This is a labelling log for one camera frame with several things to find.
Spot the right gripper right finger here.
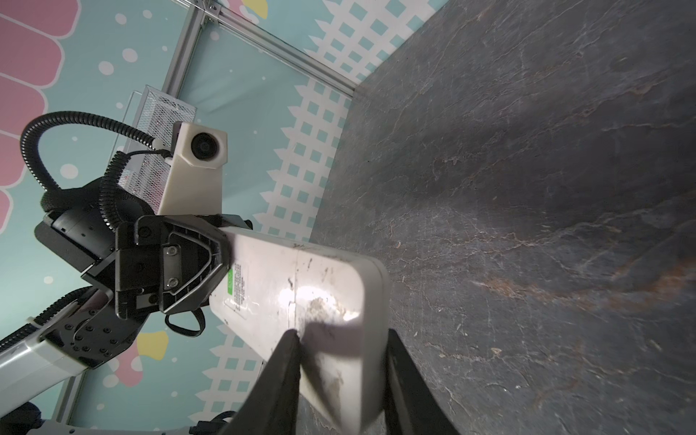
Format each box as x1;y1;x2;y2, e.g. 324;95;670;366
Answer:
384;329;459;435

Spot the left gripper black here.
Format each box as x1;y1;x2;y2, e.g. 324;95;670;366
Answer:
34;206;232;368

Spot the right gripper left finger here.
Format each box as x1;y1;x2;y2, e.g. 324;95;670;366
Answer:
219;330;301;435

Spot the white remote control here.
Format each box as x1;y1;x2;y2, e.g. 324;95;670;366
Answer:
210;228;391;434

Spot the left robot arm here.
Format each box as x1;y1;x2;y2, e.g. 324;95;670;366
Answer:
1;124;238;431

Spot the white mesh wall basket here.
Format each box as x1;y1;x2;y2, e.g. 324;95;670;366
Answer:
113;85;197;212

